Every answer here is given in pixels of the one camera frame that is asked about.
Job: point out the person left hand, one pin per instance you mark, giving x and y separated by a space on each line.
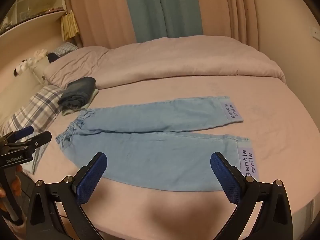
15 187

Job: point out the pink curtain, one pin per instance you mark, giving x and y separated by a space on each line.
115 23

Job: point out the plaid pillow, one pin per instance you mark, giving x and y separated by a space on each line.
39 113
61 51

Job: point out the white shelf unit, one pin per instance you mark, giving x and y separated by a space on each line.
23 11

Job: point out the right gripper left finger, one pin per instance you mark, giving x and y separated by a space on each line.
44 222

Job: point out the pink duvet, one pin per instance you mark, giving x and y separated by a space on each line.
161 58

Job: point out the teal curtain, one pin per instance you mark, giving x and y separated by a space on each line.
153 19

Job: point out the light blue denim pants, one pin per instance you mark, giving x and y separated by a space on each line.
160 145

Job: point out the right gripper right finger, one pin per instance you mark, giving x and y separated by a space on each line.
274 220

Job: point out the white plush toy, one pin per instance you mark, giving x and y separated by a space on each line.
25 64

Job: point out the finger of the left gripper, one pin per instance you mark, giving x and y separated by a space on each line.
23 131
37 141

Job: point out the straw tassel decoration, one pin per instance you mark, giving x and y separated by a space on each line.
69 26

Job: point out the folded dark denim jeans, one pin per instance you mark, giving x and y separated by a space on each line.
77 93

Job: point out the white wall socket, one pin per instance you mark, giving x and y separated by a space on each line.
315 32

